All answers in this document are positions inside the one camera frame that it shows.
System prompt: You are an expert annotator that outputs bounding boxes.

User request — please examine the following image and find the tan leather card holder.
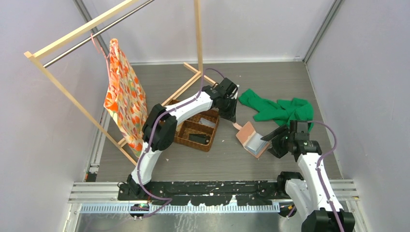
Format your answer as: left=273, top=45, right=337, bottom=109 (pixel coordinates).
left=233, top=121, right=269, bottom=159

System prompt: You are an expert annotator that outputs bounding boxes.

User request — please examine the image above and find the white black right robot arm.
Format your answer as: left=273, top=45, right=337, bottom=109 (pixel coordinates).
left=261, top=120, right=355, bottom=232

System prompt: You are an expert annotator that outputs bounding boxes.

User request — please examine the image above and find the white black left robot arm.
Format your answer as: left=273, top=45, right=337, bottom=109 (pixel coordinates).
left=127, top=78, right=239, bottom=200

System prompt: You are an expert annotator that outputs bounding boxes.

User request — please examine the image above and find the green cloth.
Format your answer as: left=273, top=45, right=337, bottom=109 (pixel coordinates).
left=238, top=89, right=314, bottom=126

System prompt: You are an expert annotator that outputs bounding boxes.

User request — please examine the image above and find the clear plastic item in basket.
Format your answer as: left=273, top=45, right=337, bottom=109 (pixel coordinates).
left=199, top=117, right=216, bottom=128

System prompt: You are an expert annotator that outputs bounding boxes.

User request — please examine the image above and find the black object in basket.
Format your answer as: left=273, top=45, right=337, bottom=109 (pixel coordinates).
left=189, top=133, right=210, bottom=145

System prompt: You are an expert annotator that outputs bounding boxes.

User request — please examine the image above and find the brown woven basket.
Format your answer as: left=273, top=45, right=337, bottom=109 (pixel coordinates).
left=174, top=109, right=220, bottom=152

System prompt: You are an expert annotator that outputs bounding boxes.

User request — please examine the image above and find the orange floral cloth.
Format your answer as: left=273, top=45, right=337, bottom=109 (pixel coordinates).
left=104, top=39, right=148, bottom=157

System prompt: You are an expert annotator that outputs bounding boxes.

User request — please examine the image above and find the pink clothes hanger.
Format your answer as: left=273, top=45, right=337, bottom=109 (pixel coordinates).
left=90, top=33, right=110, bottom=77

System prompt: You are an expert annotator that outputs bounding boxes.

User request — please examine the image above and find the wooden clothes rack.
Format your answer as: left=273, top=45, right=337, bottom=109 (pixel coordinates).
left=24, top=0, right=216, bottom=165

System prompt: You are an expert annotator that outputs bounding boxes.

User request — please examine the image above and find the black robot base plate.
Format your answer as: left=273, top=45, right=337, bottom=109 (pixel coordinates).
left=117, top=180, right=290, bottom=206

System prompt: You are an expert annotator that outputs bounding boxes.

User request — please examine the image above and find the aluminium frame rail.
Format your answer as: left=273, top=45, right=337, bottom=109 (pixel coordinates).
left=69, top=182, right=359, bottom=215

